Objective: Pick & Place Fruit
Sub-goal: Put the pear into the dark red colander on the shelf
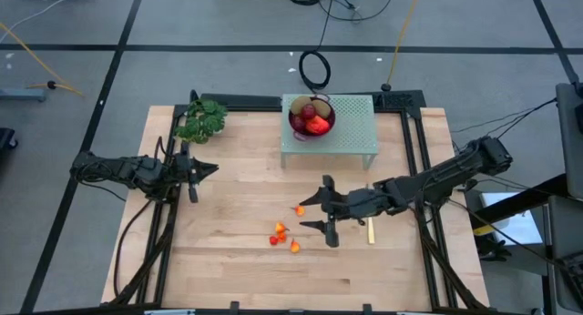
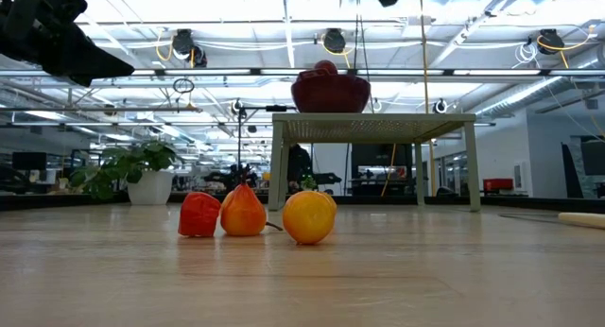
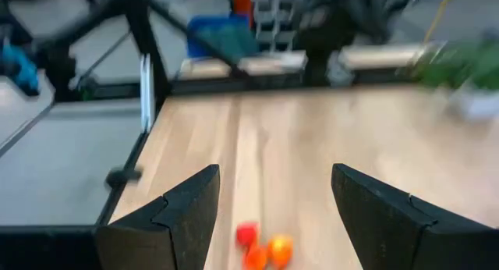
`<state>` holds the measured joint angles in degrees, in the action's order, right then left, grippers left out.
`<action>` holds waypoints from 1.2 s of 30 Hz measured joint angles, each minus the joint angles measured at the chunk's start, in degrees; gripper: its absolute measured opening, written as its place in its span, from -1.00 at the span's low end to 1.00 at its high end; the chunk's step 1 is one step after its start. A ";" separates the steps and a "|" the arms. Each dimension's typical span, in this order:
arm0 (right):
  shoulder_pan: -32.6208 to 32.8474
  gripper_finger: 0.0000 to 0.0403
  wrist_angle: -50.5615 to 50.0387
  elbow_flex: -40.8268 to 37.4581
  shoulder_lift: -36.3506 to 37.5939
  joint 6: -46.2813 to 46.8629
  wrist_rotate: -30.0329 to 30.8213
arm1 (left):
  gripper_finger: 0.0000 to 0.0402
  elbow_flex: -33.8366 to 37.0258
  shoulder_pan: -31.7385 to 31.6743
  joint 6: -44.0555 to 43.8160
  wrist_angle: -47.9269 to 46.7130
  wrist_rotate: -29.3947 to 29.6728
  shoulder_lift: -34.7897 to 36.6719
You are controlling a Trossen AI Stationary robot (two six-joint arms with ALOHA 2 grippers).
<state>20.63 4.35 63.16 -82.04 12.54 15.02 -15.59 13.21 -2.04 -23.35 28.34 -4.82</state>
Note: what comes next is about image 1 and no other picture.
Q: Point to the dark red toy pomegranate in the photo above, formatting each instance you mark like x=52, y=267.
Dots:
x=308, y=111
x=298, y=123

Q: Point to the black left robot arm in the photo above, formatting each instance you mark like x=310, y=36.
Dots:
x=127, y=169

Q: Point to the red-orange toy peach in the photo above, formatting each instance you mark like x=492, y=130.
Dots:
x=317, y=125

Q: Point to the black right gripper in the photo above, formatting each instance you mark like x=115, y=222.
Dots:
x=360, y=203

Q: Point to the grey cart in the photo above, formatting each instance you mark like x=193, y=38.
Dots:
x=571, y=142
x=567, y=242

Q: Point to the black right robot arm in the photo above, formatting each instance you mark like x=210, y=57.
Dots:
x=446, y=174

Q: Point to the small orange fruit with stem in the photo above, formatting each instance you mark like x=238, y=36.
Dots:
x=299, y=210

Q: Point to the green plant in white pot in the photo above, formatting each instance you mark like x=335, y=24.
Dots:
x=200, y=121

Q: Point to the black floor object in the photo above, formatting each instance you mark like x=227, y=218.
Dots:
x=7, y=139

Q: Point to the white sheet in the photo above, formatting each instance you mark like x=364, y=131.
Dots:
x=519, y=224

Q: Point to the small red toy fruit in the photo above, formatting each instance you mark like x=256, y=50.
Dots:
x=273, y=240

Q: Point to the small orange toy fruit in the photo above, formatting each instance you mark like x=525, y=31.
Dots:
x=280, y=227

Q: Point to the brown toy kiwi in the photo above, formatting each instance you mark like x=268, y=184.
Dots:
x=323, y=108
x=299, y=104

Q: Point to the grey floor base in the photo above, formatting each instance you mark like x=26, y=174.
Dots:
x=23, y=94

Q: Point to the purple plastic colander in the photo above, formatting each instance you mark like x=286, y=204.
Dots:
x=292, y=132

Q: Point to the black metal table frame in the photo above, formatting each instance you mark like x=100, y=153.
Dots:
x=423, y=242

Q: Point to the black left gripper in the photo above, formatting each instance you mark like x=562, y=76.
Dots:
x=180, y=171

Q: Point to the pale green perforated metal shelf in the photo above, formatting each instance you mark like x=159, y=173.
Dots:
x=355, y=124

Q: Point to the small yellow-orange toy fruit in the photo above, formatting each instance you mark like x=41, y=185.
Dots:
x=295, y=247

